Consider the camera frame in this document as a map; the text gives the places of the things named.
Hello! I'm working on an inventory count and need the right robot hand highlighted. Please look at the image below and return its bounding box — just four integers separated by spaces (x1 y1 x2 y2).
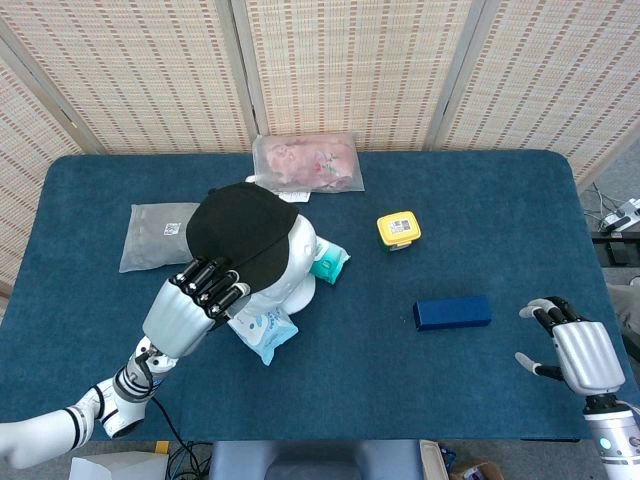
514 296 627 399

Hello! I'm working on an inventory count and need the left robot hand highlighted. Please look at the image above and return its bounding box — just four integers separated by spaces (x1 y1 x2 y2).
142 257 251 359

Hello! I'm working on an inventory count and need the black baseball cap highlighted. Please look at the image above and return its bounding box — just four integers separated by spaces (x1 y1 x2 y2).
185 182 300 296

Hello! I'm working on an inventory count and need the white foam mannequin head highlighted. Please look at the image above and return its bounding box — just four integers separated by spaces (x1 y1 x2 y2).
247 214 321 316

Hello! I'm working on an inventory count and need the grey bagged cloth pack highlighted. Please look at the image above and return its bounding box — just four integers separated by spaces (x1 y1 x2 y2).
118 202 201 274

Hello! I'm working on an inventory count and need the light blue wet wipes pack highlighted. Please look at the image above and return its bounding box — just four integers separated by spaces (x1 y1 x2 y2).
227 307 300 366

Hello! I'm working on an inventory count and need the black floor box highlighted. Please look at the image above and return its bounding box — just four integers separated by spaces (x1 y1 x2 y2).
592 230 640 266

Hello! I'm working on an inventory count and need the dark blue rectangular box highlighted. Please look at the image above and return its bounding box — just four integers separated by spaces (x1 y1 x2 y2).
412 294 494 334

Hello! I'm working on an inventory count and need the white power strip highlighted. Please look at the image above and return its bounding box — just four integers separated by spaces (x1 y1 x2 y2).
599 197 640 232

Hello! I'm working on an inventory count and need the white plastic box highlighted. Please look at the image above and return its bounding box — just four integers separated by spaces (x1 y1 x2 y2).
68 451 170 480

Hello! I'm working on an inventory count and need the brown cardboard box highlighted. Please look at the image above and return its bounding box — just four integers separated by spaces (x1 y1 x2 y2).
418 439 504 480

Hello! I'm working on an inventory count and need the teal wet wipes pack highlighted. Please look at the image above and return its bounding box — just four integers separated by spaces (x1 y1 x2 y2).
308 237 351 286

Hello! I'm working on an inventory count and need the pink bagged cloth pack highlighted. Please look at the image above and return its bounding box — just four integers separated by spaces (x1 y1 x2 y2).
251 132 365 194

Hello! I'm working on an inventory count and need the green tub with yellow lid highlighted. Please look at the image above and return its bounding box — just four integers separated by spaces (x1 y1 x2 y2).
375 210 423 255

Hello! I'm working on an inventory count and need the folding bamboo screen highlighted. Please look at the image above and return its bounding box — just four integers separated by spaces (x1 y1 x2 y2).
0 0 640 321

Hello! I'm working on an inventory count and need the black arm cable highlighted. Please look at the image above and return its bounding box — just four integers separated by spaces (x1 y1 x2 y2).
149 394 211 480

